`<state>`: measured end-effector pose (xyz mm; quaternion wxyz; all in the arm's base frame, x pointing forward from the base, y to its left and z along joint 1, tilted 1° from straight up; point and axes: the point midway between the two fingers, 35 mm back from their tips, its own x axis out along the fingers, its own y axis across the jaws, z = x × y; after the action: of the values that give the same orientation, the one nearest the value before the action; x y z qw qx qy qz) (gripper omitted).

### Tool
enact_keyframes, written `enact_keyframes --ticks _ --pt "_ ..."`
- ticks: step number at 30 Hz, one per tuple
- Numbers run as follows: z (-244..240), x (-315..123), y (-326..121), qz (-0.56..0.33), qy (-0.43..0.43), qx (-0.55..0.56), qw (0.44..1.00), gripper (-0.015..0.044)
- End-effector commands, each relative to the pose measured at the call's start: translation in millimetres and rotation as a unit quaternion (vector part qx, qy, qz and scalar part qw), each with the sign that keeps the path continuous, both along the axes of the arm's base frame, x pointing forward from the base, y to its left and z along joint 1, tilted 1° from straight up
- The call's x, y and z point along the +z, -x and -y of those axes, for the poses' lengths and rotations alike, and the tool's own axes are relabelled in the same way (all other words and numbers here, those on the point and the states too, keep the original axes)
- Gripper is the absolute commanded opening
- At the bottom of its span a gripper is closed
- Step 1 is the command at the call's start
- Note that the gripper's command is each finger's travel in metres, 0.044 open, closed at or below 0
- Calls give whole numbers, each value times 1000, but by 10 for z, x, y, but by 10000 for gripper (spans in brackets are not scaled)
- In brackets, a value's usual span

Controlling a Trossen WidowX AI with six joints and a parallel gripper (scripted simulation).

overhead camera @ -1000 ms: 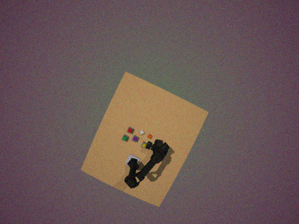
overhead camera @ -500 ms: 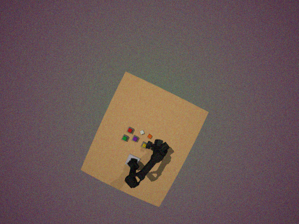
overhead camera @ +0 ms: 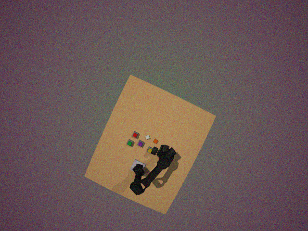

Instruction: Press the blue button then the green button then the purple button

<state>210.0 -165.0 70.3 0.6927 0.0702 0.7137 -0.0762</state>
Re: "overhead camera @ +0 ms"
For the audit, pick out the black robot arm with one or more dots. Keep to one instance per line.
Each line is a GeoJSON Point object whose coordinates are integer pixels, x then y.
{"type": "Point", "coordinates": [163, 163]}

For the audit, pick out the yellow button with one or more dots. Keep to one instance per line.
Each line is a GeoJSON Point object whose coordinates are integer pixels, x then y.
{"type": "Point", "coordinates": [149, 149]}

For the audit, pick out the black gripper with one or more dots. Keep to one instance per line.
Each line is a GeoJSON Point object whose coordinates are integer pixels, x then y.
{"type": "Point", "coordinates": [155, 150]}

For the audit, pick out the green button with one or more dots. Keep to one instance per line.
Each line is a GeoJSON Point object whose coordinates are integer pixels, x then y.
{"type": "Point", "coordinates": [130, 142]}

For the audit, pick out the purple button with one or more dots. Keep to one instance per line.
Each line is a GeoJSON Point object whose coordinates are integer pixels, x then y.
{"type": "Point", "coordinates": [140, 143]}

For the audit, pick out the red button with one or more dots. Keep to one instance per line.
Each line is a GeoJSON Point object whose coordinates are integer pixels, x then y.
{"type": "Point", "coordinates": [135, 134]}

